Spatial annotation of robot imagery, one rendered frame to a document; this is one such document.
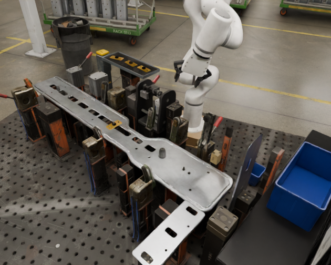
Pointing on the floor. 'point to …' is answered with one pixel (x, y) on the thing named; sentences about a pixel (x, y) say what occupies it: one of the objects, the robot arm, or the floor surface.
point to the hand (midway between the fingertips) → (186, 81)
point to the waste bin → (74, 41)
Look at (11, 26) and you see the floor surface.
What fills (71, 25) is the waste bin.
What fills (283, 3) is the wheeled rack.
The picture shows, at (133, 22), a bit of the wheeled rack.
